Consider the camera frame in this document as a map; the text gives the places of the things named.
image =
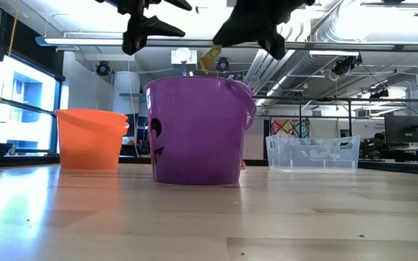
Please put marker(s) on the black metal railing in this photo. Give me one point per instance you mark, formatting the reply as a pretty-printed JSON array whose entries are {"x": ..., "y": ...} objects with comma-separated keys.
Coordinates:
[{"x": 350, "y": 116}]

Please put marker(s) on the purple halloween bucket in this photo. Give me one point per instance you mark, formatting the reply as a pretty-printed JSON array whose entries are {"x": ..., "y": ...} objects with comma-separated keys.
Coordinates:
[{"x": 194, "y": 137}]

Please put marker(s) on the silver ventilation duct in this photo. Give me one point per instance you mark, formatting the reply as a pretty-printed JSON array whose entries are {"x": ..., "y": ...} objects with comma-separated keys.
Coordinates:
[{"x": 292, "y": 69}]

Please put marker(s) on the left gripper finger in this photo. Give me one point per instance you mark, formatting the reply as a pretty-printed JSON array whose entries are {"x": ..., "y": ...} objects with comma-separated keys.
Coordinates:
[
  {"x": 158, "y": 29},
  {"x": 181, "y": 4}
]

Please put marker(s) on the orange halloween bucket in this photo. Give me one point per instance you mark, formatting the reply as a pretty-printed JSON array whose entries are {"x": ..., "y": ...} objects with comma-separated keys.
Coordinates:
[{"x": 89, "y": 145}]

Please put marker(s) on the person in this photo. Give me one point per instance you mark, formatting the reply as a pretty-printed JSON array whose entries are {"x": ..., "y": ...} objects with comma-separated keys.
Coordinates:
[{"x": 377, "y": 137}]

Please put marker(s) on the red KitKat candy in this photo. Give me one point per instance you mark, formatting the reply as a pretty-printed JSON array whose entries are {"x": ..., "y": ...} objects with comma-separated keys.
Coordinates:
[{"x": 243, "y": 165}]

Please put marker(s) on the clear plastic bin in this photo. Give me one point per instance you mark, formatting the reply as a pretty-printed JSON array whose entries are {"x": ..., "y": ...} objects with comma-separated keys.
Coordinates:
[{"x": 314, "y": 156}]

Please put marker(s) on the long ceiling light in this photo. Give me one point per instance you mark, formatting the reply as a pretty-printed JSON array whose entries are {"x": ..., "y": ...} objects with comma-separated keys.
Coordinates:
[{"x": 82, "y": 41}]

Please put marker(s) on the yellow candy wrapper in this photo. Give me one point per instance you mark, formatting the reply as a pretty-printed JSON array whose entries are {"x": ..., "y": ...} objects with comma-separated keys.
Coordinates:
[{"x": 209, "y": 59}]

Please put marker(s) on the colourful wall poster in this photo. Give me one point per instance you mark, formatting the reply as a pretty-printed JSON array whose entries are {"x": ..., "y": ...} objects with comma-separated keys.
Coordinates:
[{"x": 289, "y": 127}]

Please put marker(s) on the black room monitor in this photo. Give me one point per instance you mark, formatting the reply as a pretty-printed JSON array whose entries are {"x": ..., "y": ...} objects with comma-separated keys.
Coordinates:
[{"x": 406, "y": 128}]

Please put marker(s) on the white cylindrical column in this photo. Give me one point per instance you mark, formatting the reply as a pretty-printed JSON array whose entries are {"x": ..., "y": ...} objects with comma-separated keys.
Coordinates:
[{"x": 125, "y": 94}]

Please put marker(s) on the black ceiling camera rig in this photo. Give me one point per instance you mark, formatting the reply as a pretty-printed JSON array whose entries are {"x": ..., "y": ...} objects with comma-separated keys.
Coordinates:
[
  {"x": 345, "y": 65},
  {"x": 379, "y": 93}
]

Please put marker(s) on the large window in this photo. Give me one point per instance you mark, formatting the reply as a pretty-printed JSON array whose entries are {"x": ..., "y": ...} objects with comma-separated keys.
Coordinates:
[{"x": 24, "y": 108}]

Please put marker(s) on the black aluminium frame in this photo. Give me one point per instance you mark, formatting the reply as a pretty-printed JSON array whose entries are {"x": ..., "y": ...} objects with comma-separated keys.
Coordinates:
[{"x": 394, "y": 166}]

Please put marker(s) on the white square ceiling fixture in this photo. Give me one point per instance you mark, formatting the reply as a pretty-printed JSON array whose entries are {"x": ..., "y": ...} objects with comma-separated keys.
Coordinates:
[{"x": 183, "y": 56}]

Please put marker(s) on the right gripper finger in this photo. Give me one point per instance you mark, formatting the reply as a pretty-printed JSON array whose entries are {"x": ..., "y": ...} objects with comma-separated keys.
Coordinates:
[
  {"x": 247, "y": 37},
  {"x": 238, "y": 25}
]

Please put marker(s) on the ceiling light fixture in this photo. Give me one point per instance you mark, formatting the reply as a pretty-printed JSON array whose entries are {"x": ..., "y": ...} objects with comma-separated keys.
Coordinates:
[{"x": 390, "y": 5}]

